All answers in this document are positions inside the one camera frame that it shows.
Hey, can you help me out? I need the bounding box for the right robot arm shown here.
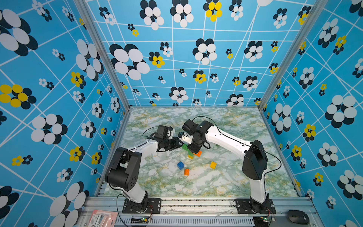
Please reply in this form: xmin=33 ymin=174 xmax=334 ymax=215
xmin=178 ymin=119 xmax=268 ymax=213

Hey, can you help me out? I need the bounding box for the pink packaged item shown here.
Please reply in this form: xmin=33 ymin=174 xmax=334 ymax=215
xmin=88 ymin=210 xmax=118 ymax=227

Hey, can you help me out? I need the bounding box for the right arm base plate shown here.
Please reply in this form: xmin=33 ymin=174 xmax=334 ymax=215
xmin=233 ymin=198 xmax=276 ymax=215

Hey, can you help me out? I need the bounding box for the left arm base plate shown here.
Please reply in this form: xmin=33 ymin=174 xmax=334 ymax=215
xmin=122 ymin=198 xmax=162 ymax=214

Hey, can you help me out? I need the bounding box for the small orange lego brick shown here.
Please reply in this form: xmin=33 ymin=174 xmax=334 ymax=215
xmin=184 ymin=169 xmax=190 ymax=176

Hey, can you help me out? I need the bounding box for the green square lego brick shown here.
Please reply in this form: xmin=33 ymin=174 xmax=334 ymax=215
xmin=182 ymin=144 xmax=189 ymax=151

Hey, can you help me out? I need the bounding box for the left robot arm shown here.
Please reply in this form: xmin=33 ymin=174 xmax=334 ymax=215
xmin=105 ymin=125 xmax=183 ymax=212

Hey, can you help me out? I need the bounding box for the aluminium front rail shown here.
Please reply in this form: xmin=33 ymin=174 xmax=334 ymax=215
xmin=76 ymin=197 xmax=323 ymax=227

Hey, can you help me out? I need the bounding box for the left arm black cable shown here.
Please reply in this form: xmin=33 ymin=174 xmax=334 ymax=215
xmin=141 ymin=126 xmax=159 ymax=140

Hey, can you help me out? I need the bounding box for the blue lego brick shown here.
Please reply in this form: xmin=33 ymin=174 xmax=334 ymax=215
xmin=177 ymin=161 xmax=185 ymax=170

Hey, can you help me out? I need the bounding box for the black computer mouse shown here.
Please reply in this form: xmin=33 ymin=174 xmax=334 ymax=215
xmin=287 ymin=210 xmax=310 ymax=225

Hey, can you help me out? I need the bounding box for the orange long lego brick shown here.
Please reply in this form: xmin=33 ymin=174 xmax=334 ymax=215
xmin=195 ymin=151 xmax=202 ymax=157

